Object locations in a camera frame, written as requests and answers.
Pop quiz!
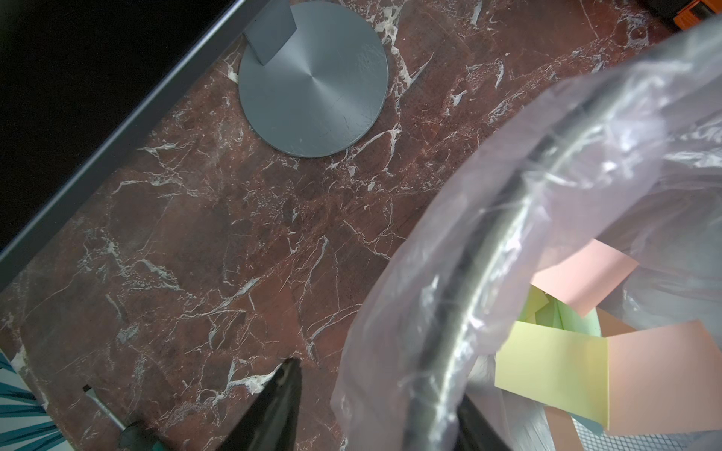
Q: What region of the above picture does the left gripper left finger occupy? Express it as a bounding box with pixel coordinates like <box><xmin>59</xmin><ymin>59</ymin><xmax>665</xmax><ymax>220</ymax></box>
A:
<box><xmin>218</xmin><ymin>358</ymin><xmax>303</xmax><ymax>451</ymax></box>

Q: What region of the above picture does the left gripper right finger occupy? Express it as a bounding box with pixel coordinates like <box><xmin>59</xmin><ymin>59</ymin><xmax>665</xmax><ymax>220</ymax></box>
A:
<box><xmin>453</xmin><ymin>396</ymin><xmax>511</xmax><ymax>451</ymax></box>

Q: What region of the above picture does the yellow sticky note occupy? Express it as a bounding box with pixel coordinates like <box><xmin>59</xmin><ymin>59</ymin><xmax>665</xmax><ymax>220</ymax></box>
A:
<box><xmin>494</xmin><ymin>321</ymin><xmax>609</xmax><ymax>427</ymax></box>

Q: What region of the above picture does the pink sticky note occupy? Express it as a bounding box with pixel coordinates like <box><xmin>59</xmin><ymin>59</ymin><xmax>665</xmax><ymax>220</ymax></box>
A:
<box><xmin>531</xmin><ymin>240</ymin><xmax>639</xmax><ymax>317</ymax></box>
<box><xmin>607</xmin><ymin>321</ymin><xmax>721</xmax><ymax>435</ymax></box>

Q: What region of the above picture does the pink sticky note in bin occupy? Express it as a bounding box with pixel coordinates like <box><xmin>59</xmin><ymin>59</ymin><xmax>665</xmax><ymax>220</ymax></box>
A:
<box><xmin>607</xmin><ymin>321</ymin><xmax>721</xmax><ymax>435</ymax></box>

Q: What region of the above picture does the grey round monitor stand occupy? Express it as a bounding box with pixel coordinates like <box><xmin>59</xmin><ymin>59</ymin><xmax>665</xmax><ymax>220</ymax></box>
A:
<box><xmin>238</xmin><ymin>1</ymin><xmax>389</xmax><ymax>158</ymax></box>

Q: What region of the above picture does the black computer monitor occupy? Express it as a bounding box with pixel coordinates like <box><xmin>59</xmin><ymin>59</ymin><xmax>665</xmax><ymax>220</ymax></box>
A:
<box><xmin>1</xmin><ymin>1</ymin><xmax>264</xmax><ymax>286</ymax></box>

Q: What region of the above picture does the mesh waste bin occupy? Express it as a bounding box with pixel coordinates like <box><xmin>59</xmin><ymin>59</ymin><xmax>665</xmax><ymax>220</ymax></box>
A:
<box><xmin>402</xmin><ymin>81</ymin><xmax>721</xmax><ymax>450</ymax></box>

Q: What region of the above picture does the clear plastic bin liner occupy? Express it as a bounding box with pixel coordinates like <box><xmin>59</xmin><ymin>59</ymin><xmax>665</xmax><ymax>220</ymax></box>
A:
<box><xmin>332</xmin><ymin>18</ymin><xmax>721</xmax><ymax>450</ymax></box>

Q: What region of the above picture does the black plastic tool case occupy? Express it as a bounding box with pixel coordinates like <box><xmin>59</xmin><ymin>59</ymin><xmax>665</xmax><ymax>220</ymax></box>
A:
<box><xmin>644</xmin><ymin>0</ymin><xmax>722</xmax><ymax>30</ymax></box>

